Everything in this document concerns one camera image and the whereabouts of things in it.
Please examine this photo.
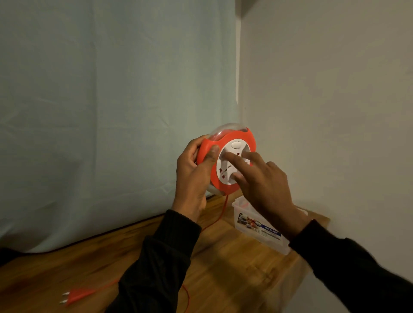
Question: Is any person's left hand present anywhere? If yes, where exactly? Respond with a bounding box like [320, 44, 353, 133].
[171, 135, 221, 223]

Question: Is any person's right hand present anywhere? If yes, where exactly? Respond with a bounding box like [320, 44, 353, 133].
[224, 150, 311, 241]

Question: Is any orange extension cord reel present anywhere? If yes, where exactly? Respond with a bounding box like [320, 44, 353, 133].
[196, 123, 257, 196]

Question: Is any person's right forearm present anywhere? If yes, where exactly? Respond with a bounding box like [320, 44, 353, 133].
[288, 219, 413, 313]

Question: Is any person's left forearm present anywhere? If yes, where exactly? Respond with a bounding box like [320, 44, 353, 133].
[105, 209, 202, 313]

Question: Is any clear plastic box with label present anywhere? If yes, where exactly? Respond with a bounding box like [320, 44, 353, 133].
[232, 195, 309, 256]

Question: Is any light blue cloth backdrop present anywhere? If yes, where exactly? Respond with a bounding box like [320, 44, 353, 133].
[0, 0, 240, 254]

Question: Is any orange power plug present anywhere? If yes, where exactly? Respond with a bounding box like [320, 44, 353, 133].
[59, 288, 97, 306]

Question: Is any orange power cable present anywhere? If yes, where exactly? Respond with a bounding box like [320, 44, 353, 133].
[94, 195, 230, 313]

